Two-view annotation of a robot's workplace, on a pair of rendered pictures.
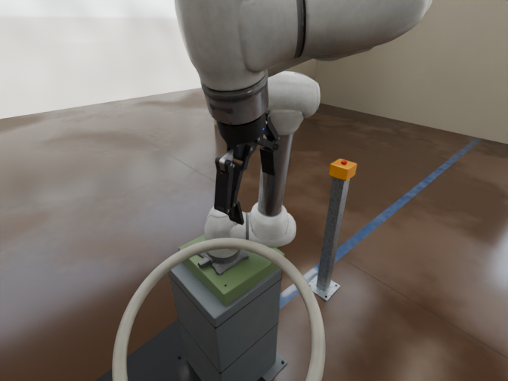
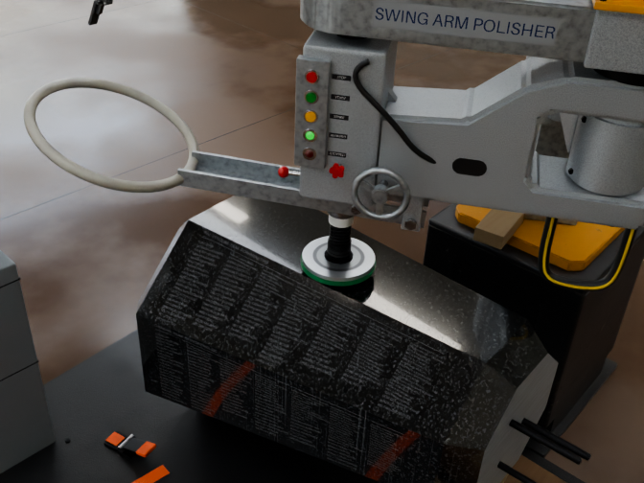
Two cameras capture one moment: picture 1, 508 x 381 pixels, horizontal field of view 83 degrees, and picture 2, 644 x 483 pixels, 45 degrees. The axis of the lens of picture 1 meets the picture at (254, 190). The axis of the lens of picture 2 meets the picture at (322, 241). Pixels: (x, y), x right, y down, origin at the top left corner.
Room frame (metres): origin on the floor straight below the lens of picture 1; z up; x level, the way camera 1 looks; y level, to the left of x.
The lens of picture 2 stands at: (-0.02, 2.09, 2.20)
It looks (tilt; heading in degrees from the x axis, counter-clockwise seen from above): 34 degrees down; 265
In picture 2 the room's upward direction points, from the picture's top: 3 degrees clockwise
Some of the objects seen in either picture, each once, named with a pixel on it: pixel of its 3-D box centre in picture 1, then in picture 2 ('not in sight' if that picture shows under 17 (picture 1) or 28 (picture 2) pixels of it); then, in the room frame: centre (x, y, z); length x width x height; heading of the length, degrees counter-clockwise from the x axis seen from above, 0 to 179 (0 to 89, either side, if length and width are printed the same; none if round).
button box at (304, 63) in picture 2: not in sight; (311, 113); (-0.12, 0.35, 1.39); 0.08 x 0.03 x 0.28; 165
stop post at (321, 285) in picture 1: (332, 233); not in sight; (1.61, -0.55, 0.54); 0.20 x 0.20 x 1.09; 46
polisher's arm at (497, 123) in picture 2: not in sight; (499, 146); (-0.59, 0.37, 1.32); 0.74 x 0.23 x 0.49; 165
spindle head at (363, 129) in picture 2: not in sight; (378, 121); (-0.29, 0.28, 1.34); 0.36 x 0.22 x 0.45; 165
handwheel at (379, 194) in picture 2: not in sight; (382, 187); (-0.30, 0.40, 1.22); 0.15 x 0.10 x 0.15; 165
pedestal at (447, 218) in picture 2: not in sight; (524, 299); (-0.99, -0.20, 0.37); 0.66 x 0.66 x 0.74; 46
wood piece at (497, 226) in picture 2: not in sight; (499, 224); (-0.78, -0.06, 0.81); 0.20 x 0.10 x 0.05; 54
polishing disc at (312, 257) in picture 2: not in sight; (338, 257); (-0.22, 0.26, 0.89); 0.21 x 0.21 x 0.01
